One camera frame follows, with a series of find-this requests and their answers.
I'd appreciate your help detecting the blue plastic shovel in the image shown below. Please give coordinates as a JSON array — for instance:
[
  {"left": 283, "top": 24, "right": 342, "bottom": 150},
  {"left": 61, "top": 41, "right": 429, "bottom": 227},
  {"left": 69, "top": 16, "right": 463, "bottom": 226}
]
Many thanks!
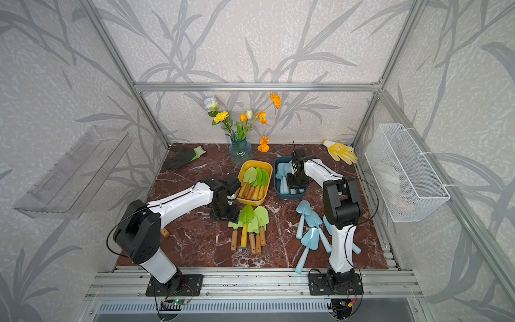
[
  {"left": 280, "top": 177, "right": 290, "bottom": 195},
  {"left": 323, "top": 215, "right": 362, "bottom": 255},
  {"left": 304, "top": 211, "right": 332, "bottom": 254},
  {"left": 295, "top": 228, "right": 319, "bottom": 275}
]

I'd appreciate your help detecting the blue shovel pair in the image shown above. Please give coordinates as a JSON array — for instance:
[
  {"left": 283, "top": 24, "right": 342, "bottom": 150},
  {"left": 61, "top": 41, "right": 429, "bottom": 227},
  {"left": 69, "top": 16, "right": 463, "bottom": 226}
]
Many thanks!
[{"left": 276, "top": 162, "right": 291, "bottom": 194}]

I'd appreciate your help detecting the green pointed shovel yellow handle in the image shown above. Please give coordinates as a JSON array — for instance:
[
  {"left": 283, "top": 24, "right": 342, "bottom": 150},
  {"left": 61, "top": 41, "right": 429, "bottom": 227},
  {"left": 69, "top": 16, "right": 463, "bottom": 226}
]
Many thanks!
[{"left": 240, "top": 205, "right": 255, "bottom": 249}]

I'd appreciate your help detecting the light green shovel wooden handle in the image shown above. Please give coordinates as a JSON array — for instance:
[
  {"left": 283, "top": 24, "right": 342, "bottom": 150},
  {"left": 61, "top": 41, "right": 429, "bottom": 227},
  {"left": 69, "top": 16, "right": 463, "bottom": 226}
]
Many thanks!
[{"left": 248, "top": 217, "right": 260, "bottom": 254}]

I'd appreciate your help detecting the light green square shovel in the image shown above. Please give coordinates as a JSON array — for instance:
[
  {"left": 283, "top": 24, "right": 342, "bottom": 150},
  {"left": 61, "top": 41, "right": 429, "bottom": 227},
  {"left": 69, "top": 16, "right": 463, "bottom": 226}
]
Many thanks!
[{"left": 228, "top": 220, "right": 243, "bottom": 252}]

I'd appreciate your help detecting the blue plastic shovel front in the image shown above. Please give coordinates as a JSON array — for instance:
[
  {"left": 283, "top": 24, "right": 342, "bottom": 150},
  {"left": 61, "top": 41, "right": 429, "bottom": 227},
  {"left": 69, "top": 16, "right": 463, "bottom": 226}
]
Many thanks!
[{"left": 295, "top": 228, "right": 319, "bottom": 275}]

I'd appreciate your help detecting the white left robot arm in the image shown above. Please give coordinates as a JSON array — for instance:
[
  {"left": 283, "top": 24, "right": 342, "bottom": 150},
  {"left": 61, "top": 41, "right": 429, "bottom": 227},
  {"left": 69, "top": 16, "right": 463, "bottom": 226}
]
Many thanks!
[{"left": 112, "top": 174, "right": 241, "bottom": 284}]

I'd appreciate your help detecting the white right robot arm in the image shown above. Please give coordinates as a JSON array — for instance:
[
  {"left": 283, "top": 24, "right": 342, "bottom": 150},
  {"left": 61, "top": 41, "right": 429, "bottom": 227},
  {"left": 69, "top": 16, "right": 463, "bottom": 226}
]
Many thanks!
[{"left": 286, "top": 148, "right": 363, "bottom": 277}]

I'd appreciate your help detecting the dark teal storage box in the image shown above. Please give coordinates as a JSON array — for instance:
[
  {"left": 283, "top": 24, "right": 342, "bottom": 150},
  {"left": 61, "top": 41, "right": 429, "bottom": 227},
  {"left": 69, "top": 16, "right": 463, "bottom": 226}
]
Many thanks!
[{"left": 273, "top": 156, "right": 307, "bottom": 200}]

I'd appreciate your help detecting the yellow storage box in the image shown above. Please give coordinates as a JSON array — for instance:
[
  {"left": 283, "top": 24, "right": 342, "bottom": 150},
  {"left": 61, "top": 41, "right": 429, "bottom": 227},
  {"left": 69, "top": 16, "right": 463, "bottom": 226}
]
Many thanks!
[{"left": 237, "top": 160, "right": 273, "bottom": 207}]

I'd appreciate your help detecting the glass flower vase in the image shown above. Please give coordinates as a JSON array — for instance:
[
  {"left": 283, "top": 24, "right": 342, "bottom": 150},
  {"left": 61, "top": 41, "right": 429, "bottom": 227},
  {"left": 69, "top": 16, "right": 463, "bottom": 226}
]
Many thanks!
[{"left": 229, "top": 138, "right": 253, "bottom": 168}]

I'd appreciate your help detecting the yellow dotted work glove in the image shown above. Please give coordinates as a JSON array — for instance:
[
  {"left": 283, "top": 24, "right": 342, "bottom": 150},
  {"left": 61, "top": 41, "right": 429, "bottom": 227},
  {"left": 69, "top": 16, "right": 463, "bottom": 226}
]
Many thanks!
[{"left": 322, "top": 140, "right": 358, "bottom": 165}]

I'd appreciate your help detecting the black green work glove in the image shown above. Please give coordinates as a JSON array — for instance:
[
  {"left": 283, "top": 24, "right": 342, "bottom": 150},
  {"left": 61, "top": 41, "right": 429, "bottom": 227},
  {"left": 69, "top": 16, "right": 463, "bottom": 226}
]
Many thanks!
[{"left": 163, "top": 145, "right": 206, "bottom": 170}]

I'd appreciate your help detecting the artificial flower bouquet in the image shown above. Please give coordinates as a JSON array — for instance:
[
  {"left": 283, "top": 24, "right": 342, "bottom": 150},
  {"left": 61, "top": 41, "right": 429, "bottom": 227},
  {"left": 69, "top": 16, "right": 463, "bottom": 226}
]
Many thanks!
[{"left": 203, "top": 94, "right": 282, "bottom": 140}]

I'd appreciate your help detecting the green rake wooden handle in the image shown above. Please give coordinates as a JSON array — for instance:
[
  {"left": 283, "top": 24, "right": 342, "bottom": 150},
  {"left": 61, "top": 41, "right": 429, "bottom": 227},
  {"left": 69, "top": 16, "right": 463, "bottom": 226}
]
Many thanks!
[{"left": 160, "top": 228, "right": 170, "bottom": 238}]

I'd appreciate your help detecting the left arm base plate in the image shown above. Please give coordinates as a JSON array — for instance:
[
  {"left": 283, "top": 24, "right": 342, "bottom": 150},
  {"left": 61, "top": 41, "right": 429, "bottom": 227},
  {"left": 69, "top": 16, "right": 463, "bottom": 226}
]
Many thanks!
[{"left": 146, "top": 275, "right": 204, "bottom": 297}]

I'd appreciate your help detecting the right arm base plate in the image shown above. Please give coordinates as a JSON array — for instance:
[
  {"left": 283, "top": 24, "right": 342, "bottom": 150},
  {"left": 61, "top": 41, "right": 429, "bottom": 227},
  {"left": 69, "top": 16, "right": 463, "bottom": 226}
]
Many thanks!
[{"left": 308, "top": 268, "right": 363, "bottom": 296}]

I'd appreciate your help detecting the white wire mesh basket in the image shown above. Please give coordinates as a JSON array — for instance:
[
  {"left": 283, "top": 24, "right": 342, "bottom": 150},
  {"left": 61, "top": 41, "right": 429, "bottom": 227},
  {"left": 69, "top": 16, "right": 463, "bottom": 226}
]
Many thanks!
[{"left": 365, "top": 123, "right": 451, "bottom": 223}]

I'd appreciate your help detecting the aluminium frame rail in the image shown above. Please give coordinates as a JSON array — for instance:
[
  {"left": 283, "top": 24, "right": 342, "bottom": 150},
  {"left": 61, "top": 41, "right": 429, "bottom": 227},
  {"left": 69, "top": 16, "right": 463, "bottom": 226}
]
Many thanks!
[{"left": 85, "top": 266, "right": 423, "bottom": 301}]

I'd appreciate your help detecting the clear plastic wall shelf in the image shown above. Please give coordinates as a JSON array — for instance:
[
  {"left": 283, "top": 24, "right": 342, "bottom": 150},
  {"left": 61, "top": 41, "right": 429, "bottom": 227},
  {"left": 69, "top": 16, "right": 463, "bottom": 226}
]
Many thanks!
[{"left": 13, "top": 126, "right": 132, "bottom": 219}]

